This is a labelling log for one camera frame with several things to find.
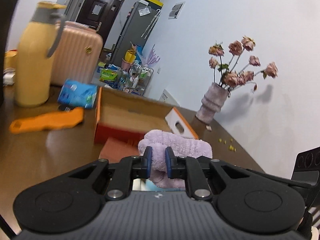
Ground purple fluffy cloth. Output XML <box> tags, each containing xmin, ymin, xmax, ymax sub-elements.
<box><xmin>138</xmin><ymin>129</ymin><xmax>213</xmax><ymax>189</ymax></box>

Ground red cardboard box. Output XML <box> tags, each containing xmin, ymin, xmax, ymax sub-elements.
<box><xmin>94</xmin><ymin>86</ymin><xmax>200</xmax><ymax>146</ymax></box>

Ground yellow crumbs on table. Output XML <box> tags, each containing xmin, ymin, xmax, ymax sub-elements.
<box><xmin>218</xmin><ymin>138</ymin><xmax>237</xmax><ymax>152</ymax></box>

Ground pink textured vase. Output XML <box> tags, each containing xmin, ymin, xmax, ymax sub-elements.
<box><xmin>195</xmin><ymin>83</ymin><xmax>229</xmax><ymax>125</ymax></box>

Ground dried pink roses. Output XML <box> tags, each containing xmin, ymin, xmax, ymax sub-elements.
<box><xmin>208</xmin><ymin>36</ymin><xmax>278</xmax><ymax>94</ymax></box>

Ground blue tissue pack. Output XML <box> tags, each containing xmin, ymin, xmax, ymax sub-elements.
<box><xmin>57</xmin><ymin>79</ymin><xmax>97</xmax><ymax>109</ymax></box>

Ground pink ribbed suitcase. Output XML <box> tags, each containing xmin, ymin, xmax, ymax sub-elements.
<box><xmin>50</xmin><ymin>21</ymin><xmax>104</xmax><ymax>86</ymax></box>

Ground yellow thermos jug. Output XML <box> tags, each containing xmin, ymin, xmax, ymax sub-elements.
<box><xmin>15</xmin><ymin>1</ymin><xmax>66</xmax><ymax>107</ymax></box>

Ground grey refrigerator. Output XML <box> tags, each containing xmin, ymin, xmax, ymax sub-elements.
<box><xmin>111</xmin><ymin>0</ymin><xmax>162</xmax><ymax>67</ymax></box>

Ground yellow box on refrigerator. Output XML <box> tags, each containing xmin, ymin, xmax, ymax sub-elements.
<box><xmin>146</xmin><ymin>0</ymin><xmax>163</xmax><ymax>7</ymax></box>

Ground dark entrance door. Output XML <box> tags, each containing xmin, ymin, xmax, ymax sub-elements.
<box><xmin>75</xmin><ymin>0</ymin><xmax>125</xmax><ymax>44</ymax></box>

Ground wire storage rack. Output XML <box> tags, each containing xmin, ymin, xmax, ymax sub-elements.
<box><xmin>123</xmin><ymin>63</ymin><xmax>153</xmax><ymax>96</ymax></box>

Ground orange flat strap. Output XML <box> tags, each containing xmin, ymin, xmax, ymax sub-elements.
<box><xmin>9</xmin><ymin>106</ymin><xmax>85</xmax><ymax>135</ymax></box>

